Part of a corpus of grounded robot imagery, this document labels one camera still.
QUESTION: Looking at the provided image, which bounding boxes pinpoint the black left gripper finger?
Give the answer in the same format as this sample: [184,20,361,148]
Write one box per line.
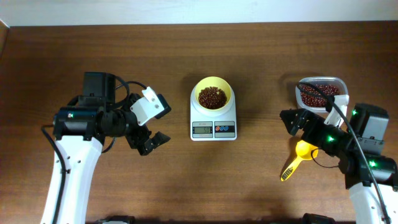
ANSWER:
[150,131,171,148]
[137,141,155,156]

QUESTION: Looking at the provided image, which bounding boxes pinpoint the yellow plastic measuring scoop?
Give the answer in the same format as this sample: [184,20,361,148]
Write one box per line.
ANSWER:
[280,140,318,181]

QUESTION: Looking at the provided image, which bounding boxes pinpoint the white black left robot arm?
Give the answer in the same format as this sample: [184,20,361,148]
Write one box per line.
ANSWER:
[41,72,171,223]

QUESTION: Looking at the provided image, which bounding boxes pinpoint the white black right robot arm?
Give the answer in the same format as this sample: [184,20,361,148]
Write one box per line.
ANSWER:
[280,103,397,223]

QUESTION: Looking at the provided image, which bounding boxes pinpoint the white digital kitchen scale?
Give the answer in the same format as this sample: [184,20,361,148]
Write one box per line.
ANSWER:
[190,90,238,141]

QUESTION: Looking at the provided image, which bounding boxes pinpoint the red beans in bowl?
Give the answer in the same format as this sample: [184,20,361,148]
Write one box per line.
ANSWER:
[198,86,227,110]

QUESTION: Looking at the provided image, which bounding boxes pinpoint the yellow plastic bowl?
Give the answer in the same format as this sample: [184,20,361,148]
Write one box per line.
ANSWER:
[193,77,234,111]

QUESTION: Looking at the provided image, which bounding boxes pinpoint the red beans in container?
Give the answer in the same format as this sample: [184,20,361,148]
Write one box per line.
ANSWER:
[300,85,340,108]

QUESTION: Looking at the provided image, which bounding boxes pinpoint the clear plastic container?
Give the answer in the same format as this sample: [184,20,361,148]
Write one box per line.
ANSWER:
[295,77,348,114]

